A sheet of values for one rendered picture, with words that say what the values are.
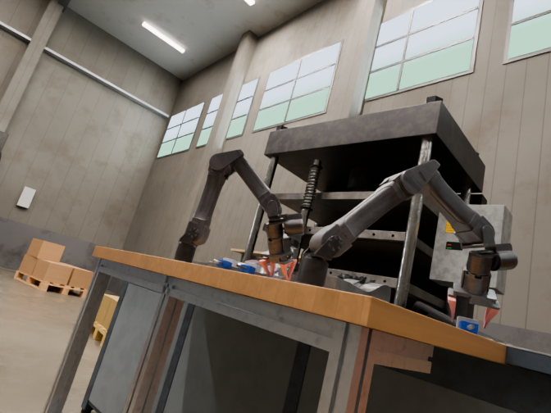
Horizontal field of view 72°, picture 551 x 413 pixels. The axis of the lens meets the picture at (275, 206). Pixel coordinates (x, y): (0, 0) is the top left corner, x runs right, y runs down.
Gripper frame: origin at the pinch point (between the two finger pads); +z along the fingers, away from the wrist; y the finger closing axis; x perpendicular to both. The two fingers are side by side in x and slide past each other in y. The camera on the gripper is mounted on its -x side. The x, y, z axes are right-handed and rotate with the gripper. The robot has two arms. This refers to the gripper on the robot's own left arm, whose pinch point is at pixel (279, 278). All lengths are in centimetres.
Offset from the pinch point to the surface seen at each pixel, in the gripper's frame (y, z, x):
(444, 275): -22, 23, -92
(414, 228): -9, 0, -91
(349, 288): -20.1, 4.2, -12.5
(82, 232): 976, 99, -270
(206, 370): 28.1, 35.9, 15.9
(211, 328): 31.8, 22.7, 8.5
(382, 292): -20.4, 12.6, -33.8
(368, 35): 211, -215, -461
